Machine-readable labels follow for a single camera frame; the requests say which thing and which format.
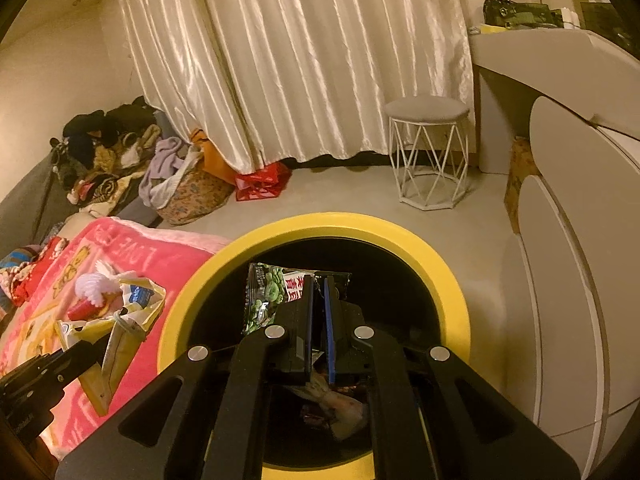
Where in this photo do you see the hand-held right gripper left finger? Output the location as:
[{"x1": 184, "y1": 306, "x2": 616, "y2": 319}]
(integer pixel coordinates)
[{"x1": 55, "y1": 272, "x2": 326, "y2": 480}]

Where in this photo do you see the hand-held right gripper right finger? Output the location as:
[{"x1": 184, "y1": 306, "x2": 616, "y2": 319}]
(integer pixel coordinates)
[{"x1": 322, "y1": 272, "x2": 583, "y2": 480}]

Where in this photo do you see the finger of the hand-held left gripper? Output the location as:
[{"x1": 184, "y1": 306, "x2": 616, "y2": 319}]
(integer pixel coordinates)
[{"x1": 47, "y1": 332, "x2": 112, "y2": 378}]

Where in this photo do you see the pale yellow plastic bag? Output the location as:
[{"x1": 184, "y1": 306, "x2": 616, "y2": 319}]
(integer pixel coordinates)
[{"x1": 54, "y1": 277, "x2": 167, "y2": 415}]

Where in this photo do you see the green snack packet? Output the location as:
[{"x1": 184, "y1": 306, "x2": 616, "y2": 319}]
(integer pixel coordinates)
[{"x1": 241, "y1": 262, "x2": 352, "y2": 337}]

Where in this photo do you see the yellow-rimmed black trash bin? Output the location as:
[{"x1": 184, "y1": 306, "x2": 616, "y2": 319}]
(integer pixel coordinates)
[{"x1": 156, "y1": 212, "x2": 472, "y2": 480}]

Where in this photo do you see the white and red crochet toy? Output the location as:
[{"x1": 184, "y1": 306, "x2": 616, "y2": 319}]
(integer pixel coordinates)
[{"x1": 66, "y1": 270, "x2": 138, "y2": 321}]

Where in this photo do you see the colourful floral cloth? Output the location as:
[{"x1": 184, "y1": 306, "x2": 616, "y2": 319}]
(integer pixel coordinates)
[{"x1": 0, "y1": 236, "x2": 69, "y2": 312}]

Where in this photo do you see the pink printed blanket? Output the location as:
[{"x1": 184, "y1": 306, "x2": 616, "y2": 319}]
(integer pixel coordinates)
[{"x1": 0, "y1": 216, "x2": 227, "y2": 461}]

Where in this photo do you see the red plastic bag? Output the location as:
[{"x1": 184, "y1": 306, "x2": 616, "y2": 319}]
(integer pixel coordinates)
[{"x1": 234, "y1": 161, "x2": 294, "y2": 203}]

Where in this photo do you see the patterned fabric bag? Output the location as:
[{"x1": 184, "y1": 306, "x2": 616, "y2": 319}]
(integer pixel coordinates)
[{"x1": 150, "y1": 152, "x2": 237, "y2": 227}]

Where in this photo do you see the grey sofa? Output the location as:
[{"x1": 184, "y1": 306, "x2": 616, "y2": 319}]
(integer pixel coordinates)
[{"x1": 0, "y1": 152, "x2": 81, "y2": 246}]

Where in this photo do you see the orange bag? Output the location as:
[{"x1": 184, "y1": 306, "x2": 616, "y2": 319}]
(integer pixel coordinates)
[{"x1": 189, "y1": 128, "x2": 240, "y2": 187}]

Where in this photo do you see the pile of dark clothes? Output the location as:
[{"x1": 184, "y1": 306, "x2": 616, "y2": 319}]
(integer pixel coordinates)
[{"x1": 49, "y1": 101, "x2": 163, "y2": 207}]

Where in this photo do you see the cream satin curtain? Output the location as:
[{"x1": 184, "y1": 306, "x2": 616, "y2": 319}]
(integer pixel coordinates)
[{"x1": 114, "y1": 0, "x2": 477, "y2": 175}]

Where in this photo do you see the white rounded drawer cabinet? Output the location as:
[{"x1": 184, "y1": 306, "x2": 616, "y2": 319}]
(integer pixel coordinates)
[{"x1": 514, "y1": 94, "x2": 640, "y2": 438}]

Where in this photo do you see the white desk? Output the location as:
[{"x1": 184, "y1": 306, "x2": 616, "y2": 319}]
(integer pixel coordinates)
[{"x1": 469, "y1": 26, "x2": 640, "y2": 177}]

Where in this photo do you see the dark green bag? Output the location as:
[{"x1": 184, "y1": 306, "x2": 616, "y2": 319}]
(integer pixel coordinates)
[{"x1": 481, "y1": 0, "x2": 566, "y2": 29}]

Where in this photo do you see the black monitor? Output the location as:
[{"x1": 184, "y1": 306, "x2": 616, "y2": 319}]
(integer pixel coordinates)
[{"x1": 581, "y1": 1, "x2": 637, "y2": 47}]

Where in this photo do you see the white wire-frame stool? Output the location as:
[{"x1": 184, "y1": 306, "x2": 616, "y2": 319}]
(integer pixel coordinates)
[{"x1": 384, "y1": 95, "x2": 472, "y2": 212}]

